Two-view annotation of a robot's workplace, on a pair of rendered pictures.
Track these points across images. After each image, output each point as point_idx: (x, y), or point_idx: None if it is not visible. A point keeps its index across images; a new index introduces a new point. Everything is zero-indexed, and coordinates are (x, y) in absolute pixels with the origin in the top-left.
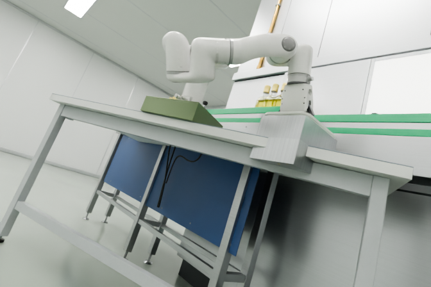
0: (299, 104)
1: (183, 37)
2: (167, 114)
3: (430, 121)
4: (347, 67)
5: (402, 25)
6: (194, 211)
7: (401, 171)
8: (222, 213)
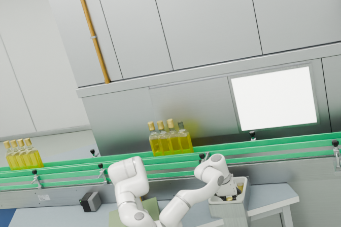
0: (231, 192)
1: (147, 218)
2: None
3: (291, 149)
4: (210, 84)
5: (238, 41)
6: None
7: (294, 200)
8: None
